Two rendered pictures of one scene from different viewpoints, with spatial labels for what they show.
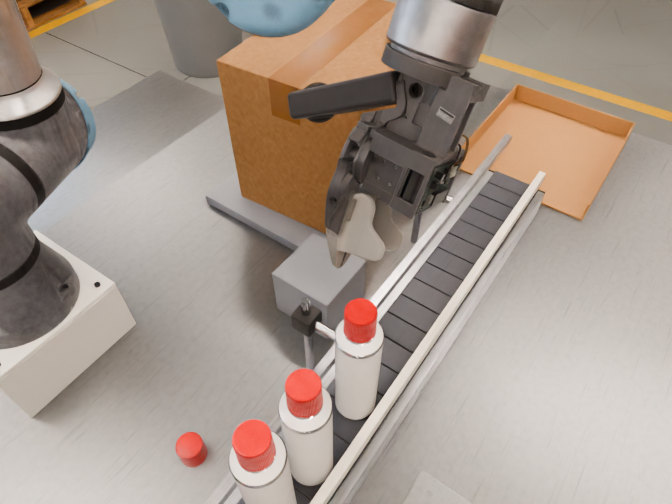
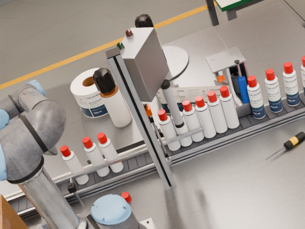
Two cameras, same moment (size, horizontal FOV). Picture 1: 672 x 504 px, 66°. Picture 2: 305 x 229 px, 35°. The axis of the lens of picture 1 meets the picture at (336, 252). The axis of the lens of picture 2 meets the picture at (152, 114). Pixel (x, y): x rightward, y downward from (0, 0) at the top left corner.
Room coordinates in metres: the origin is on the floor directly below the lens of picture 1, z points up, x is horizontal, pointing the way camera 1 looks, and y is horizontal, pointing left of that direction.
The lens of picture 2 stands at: (0.77, 1.45, 2.30)
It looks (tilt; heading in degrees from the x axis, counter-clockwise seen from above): 39 degrees down; 238
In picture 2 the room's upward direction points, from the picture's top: 22 degrees counter-clockwise
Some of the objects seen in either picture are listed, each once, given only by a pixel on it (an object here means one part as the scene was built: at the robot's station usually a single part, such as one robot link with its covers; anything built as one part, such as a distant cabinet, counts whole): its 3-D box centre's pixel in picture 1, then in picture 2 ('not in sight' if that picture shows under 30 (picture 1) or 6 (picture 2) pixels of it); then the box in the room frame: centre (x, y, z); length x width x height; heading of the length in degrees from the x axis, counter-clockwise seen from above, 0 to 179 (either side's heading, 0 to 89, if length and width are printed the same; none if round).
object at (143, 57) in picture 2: not in sight; (140, 64); (0.00, 0.28, 1.38); 0.17 x 0.10 x 0.19; 20
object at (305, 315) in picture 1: (321, 344); (75, 190); (0.35, 0.02, 0.91); 0.07 x 0.03 x 0.17; 55
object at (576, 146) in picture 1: (546, 144); not in sight; (0.86, -0.43, 0.85); 0.30 x 0.26 x 0.04; 145
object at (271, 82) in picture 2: not in sight; (273, 90); (-0.42, 0.47, 0.98); 0.05 x 0.05 x 0.20
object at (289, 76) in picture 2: not in sight; (290, 84); (-0.48, 0.52, 0.98); 0.05 x 0.05 x 0.20
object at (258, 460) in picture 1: (264, 477); (109, 152); (0.16, 0.07, 0.98); 0.05 x 0.05 x 0.20
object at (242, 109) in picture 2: not in sight; (231, 84); (-0.35, 0.32, 1.01); 0.14 x 0.13 x 0.26; 145
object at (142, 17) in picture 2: not in sight; (150, 41); (-0.44, -0.24, 1.04); 0.09 x 0.09 x 0.29
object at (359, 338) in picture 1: (357, 362); (73, 164); (0.29, -0.02, 0.98); 0.05 x 0.05 x 0.20
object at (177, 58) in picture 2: not in sight; (159, 65); (-0.44, -0.24, 0.89); 0.31 x 0.31 x 0.01
